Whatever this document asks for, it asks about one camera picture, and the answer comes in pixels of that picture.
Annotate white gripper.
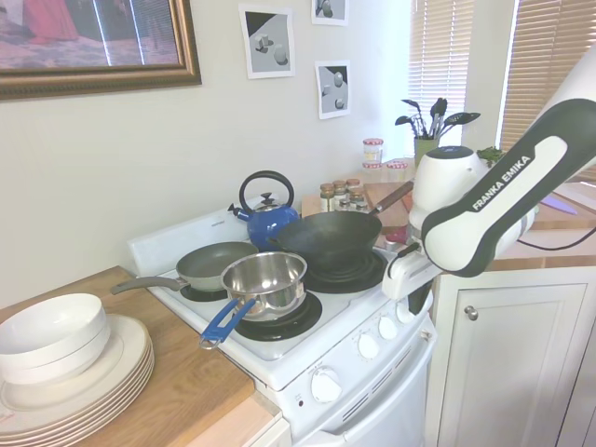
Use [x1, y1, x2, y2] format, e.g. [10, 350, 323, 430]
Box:
[381, 253, 441, 316]

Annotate white electric stove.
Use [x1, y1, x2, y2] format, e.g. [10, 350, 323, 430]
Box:
[126, 207, 441, 447]

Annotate white cabinet beside stove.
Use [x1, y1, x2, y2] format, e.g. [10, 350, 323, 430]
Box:
[251, 413, 293, 447]

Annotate black coil burner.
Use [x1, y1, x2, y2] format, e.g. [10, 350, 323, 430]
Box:
[302, 251, 390, 294]
[231, 291, 324, 342]
[179, 282, 229, 303]

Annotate wooden cutting board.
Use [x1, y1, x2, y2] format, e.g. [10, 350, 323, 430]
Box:
[362, 180, 416, 220]

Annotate white cabinet with door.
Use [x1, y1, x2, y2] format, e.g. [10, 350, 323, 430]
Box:
[430, 267, 596, 447]

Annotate white oven temperature knob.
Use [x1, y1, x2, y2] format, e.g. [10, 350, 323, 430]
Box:
[309, 366, 342, 404]

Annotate jar red checkered lid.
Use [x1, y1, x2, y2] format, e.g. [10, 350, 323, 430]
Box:
[386, 158, 410, 183]
[362, 160, 384, 186]
[362, 137, 385, 164]

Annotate green utensil holder cup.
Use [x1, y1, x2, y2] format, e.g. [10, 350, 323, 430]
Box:
[413, 136, 441, 169]

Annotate green leafy plant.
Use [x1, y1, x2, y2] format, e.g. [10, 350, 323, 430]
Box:
[475, 145, 508, 169]

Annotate light wooden board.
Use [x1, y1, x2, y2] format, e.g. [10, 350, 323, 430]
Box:
[528, 181, 596, 233]

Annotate purple knife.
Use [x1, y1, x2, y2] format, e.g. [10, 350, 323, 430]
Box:
[541, 192, 579, 216]

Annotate black small spoon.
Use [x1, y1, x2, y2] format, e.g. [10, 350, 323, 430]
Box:
[394, 115, 420, 136]

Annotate black tongs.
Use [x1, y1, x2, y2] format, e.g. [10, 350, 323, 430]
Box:
[428, 97, 449, 140]

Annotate black large spoon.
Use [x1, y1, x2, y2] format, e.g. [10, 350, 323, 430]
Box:
[440, 111, 481, 140]

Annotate black spatula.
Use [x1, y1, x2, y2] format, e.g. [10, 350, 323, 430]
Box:
[400, 98, 427, 140]

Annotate grey frying pan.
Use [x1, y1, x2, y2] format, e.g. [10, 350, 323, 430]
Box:
[110, 241, 261, 295]

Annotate grey shapes paper print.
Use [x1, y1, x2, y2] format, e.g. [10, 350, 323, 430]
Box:
[315, 59, 352, 121]
[310, 0, 350, 27]

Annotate wide wooden window blind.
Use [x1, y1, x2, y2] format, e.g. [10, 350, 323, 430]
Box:
[500, 0, 596, 153]

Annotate large grey shapes print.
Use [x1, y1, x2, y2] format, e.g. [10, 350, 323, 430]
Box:
[238, 3, 295, 80]

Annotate cream dinner plate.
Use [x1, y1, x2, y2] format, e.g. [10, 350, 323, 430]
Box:
[0, 342, 153, 427]
[0, 347, 154, 433]
[0, 313, 151, 420]
[0, 359, 156, 444]
[0, 365, 156, 447]
[0, 353, 155, 439]

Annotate white bowl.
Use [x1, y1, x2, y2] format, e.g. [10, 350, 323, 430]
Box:
[0, 320, 113, 386]
[0, 292, 112, 372]

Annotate gold framed painting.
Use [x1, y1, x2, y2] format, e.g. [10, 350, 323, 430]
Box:
[0, 0, 203, 102]

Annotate black wok wooden handle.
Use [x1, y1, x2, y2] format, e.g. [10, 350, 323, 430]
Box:
[264, 180, 415, 267]

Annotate black cable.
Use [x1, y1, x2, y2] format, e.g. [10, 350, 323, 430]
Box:
[515, 225, 596, 250]

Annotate steel pot blue handle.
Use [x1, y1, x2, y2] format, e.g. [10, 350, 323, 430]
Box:
[198, 251, 309, 351]

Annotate blue kettle black handle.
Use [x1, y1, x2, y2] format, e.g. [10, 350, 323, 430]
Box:
[226, 169, 302, 251]

